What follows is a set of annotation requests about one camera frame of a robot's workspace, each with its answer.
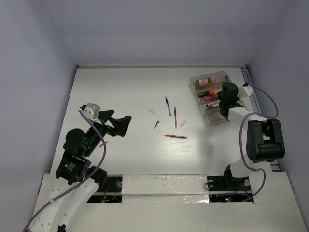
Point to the clear plastic organizer tray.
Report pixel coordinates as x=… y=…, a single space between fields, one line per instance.
x=205 y=89

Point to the white pen blue cap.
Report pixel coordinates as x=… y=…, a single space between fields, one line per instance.
x=212 y=106

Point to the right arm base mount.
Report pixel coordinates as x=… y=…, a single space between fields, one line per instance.
x=223 y=191

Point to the white foam front board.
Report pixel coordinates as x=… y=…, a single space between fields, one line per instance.
x=164 y=203

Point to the red gel pen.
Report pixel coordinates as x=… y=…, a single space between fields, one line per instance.
x=175 y=136

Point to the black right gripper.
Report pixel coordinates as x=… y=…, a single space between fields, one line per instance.
x=220 y=94

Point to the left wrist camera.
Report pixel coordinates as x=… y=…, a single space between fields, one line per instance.
x=90 y=111

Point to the pink black highlighter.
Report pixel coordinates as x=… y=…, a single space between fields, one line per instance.
x=210 y=98

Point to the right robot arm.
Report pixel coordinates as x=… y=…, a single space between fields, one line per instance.
x=243 y=167

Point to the dark blue ballpoint pen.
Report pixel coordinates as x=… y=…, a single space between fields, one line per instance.
x=167 y=103

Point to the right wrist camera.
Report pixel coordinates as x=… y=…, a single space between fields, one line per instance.
x=247 y=90

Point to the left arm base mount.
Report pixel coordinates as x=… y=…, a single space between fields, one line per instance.
x=111 y=193

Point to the orange black highlighter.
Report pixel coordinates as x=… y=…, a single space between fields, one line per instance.
x=206 y=93

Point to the red ballpoint pen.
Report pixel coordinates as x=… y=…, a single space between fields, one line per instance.
x=175 y=117

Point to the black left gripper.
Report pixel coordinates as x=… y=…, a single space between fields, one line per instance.
x=121 y=124

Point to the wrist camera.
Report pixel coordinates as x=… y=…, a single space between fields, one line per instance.
x=90 y=111
x=247 y=90

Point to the white pen red cap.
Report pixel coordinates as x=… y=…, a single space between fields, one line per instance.
x=213 y=103

